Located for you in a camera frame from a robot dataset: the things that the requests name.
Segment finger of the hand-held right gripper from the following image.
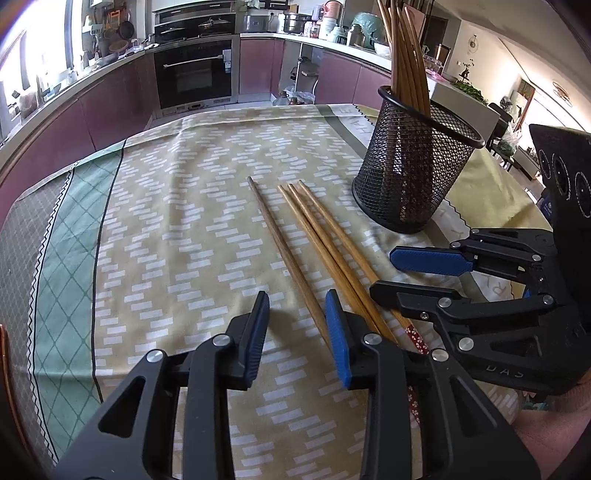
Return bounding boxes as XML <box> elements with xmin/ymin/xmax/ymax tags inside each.
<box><xmin>369</xmin><ymin>279</ymin><xmax>587</xmax><ymax>396</ymax></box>
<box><xmin>389</xmin><ymin>228</ymin><xmax>557</xmax><ymax>283</ymax></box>

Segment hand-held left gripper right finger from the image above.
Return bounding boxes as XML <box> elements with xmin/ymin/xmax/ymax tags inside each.
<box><xmin>324</xmin><ymin>289</ymin><xmax>541</xmax><ymax>480</ymax></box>

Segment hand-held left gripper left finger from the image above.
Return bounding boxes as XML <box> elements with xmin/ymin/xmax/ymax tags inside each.
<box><xmin>53</xmin><ymin>291</ymin><xmax>271</xmax><ymax>480</ymax></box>

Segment dark brown chopstick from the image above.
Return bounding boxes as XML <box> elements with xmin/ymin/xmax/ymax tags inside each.
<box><xmin>246</xmin><ymin>176</ymin><xmax>334</xmax><ymax>354</ymax></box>

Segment black mesh holder cup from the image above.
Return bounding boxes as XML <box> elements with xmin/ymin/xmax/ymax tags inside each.
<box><xmin>352</xmin><ymin>85</ymin><xmax>485</xmax><ymax>235</ymax></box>

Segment light brown chopstick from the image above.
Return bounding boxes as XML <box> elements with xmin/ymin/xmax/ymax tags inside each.
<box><xmin>296</xmin><ymin>180</ymin><xmax>432</xmax><ymax>423</ymax></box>
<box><xmin>287</xmin><ymin>183</ymin><xmax>399</xmax><ymax>346</ymax></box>
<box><xmin>277</xmin><ymin>185</ymin><xmax>370</xmax><ymax>335</ymax></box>

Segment bunch of wooden chopsticks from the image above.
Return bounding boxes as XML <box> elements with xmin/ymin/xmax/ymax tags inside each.
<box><xmin>376</xmin><ymin>0</ymin><xmax>433</xmax><ymax>121</ymax></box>

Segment person's right forearm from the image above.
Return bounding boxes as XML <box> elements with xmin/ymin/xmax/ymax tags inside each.
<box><xmin>510</xmin><ymin>383</ymin><xmax>591</xmax><ymax>480</ymax></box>

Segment dark dining chair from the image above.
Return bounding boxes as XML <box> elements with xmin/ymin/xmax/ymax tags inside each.
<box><xmin>488</xmin><ymin>102</ymin><xmax>514</xmax><ymax>153</ymax></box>

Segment patterned patchwork tablecloth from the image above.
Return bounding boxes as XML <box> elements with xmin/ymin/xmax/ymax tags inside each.
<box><xmin>0</xmin><ymin>104</ymin><xmax>555</xmax><ymax>480</ymax></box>

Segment green leafy vegetables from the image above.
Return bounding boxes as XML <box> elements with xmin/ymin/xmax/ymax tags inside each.
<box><xmin>455</xmin><ymin>80</ymin><xmax>485</xmax><ymax>100</ymax></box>

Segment white island countertop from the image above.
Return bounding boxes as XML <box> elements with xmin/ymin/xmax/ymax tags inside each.
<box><xmin>240</xmin><ymin>30</ymin><xmax>497</xmax><ymax>139</ymax></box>

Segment pink island cabinet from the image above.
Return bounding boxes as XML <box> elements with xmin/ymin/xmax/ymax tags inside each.
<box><xmin>316</xmin><ymin>48</ymin><xmax>393</xmax><ymax>106</ymax></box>

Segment grey trash bin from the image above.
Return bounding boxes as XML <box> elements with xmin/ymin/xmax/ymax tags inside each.
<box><xmin>291</xmin><ymin>58</ymin><xmax>320</xmax><ymax>95</ymax></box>

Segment dark flat object orange edge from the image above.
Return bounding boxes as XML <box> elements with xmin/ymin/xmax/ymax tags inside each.
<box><xmin>0</xmin><ymin>323</ymin><xmax>21</xmax><ymax>444</ymax></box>

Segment narrow pink base cabinet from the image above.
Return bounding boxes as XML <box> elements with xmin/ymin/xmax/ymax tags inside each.
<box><xmin>239</xmin><ymin>37</ymin><xmax>284</xmax><ymax>95</ymax></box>

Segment black built-in oven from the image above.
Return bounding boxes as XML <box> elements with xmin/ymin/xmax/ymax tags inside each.
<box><xmin>152</xmin><ymin>39</ymin><xmax>241</xmax><ymax>112</ymax></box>

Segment steel stockpot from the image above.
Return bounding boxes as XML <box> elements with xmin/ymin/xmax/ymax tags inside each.
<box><xmin>283</xmin><ymin>12</ymin><xmax>312</xmax><ymax>34</ymax></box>

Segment long pink base cabinets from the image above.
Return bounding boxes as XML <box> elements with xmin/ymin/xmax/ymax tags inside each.
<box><xmin>0</xmin><ymin>51</ymin><xmax>160</xmax><ymax>222</ymax></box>

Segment white sink countertop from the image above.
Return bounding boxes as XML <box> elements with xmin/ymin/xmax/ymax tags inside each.
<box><xmin>0</xmin><ymin>44</ymin><xmax>155</xmax><ymax>153</ymax></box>

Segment black stove hood unit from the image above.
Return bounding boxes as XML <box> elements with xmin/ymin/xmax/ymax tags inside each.
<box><xmin>151</xmin><ymin>2</ymin><xmax>238</xmax><ymax>40</ymax></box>

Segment kitchen window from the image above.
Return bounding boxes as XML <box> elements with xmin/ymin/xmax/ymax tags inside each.
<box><xmin>0</xmin><ymin>0</ymin><xmax>75</xmax><ymax>93</ymax></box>

